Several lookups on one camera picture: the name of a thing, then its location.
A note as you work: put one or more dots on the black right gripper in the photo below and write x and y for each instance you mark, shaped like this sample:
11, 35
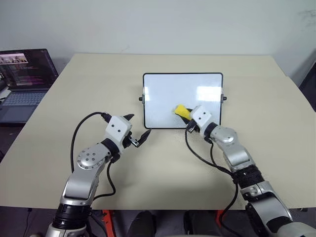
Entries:
191, 123

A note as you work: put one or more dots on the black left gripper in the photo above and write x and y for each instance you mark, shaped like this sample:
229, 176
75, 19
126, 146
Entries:
128, 140

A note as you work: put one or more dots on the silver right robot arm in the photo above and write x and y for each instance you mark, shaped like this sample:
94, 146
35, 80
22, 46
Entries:
237, 153

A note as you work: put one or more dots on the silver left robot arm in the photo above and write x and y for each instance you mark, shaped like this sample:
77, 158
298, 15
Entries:
81, 177

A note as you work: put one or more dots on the black-framed whiteboard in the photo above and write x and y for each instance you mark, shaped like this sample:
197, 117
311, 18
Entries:
172, 93

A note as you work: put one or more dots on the dark rounded shape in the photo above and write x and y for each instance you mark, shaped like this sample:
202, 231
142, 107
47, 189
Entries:
143, 223

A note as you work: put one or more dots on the orange table leg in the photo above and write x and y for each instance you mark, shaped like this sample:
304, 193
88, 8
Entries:
220, 215
107, 222

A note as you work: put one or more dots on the open grey laptop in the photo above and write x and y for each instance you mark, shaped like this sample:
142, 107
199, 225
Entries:
24, 71

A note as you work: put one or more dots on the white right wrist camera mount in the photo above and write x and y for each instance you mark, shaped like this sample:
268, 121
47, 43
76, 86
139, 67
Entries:
201, 117

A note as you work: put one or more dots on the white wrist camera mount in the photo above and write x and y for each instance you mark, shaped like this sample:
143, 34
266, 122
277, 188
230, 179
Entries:
201, 117
117, 128

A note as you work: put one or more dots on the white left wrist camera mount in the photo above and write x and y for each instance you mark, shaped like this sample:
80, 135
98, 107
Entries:
117, 128

